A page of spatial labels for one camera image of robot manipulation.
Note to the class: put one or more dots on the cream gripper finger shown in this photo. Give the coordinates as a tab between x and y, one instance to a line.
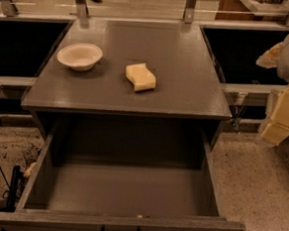
276	126
269	58

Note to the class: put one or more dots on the yellow sponge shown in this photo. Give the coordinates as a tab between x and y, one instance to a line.
140	77

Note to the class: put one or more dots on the open grey top drawer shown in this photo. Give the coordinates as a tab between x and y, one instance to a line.
90	173

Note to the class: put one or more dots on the grey wooden cabinet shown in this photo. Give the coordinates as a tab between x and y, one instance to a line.
186	83

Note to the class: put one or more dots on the white paper bowl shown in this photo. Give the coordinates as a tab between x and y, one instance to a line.
79	57

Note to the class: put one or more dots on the black stand on floor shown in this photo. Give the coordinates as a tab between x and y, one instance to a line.
16	178

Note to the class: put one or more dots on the metal post centre right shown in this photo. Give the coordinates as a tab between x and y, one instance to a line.
188	13

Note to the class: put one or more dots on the metal post centre left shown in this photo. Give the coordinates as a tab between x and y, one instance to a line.
81	8

